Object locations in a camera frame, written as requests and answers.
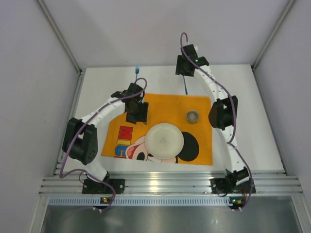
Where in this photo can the blue metallic spoon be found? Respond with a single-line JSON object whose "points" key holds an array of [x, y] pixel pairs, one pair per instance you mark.
{"points": [[185, 85]]}

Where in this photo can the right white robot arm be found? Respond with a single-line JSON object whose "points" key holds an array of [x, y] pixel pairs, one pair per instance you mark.
{"points": [[222, 117]]}

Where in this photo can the blue metallic fork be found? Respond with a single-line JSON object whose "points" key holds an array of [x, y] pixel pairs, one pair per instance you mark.
{"points": [[137, 69]]}

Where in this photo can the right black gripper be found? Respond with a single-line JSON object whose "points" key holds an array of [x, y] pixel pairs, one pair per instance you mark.
{"points": [[182, 69]]}

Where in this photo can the right aluminium frame post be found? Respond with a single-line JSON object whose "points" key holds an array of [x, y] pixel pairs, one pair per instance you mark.
{"points": [[290, 4]]}

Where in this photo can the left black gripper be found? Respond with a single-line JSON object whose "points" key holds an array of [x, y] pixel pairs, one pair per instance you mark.
{"points": [[137, 114]]}

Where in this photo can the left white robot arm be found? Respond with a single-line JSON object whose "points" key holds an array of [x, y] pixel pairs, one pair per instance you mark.
{"points": [[80, 143]]}

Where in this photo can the small speckled stone cup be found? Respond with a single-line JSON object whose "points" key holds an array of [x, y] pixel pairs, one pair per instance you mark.
{"points": [[192, 117]]}

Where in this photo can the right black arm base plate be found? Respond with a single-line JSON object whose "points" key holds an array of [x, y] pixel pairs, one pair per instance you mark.
{"points": [[220, 187]]}

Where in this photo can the aluminium mounting rail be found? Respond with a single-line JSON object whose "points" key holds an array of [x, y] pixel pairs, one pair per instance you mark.
{"points": [[175, 184]]}

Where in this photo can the cream round plate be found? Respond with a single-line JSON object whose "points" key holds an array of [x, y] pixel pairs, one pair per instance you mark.
{"points": [[164, 141]]}

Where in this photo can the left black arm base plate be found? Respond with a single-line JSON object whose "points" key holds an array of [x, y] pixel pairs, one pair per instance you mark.
{"points": [[93, 187]]}

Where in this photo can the slotted grey cable duct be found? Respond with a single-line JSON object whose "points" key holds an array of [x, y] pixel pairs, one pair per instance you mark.
{"points": [[146, 201]]}

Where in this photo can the left aluminium frame post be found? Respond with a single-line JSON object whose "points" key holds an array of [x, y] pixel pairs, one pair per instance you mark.
{"points": [[48, 16]]}

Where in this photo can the aluminium frame post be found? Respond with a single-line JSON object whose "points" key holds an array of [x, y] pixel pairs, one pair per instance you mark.
{"points": [[48, 16], [290, 4]]}

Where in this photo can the orange Mickey Mouse cloth placemat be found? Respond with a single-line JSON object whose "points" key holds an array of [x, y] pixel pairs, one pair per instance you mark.
{"points": [[127, 141]]}

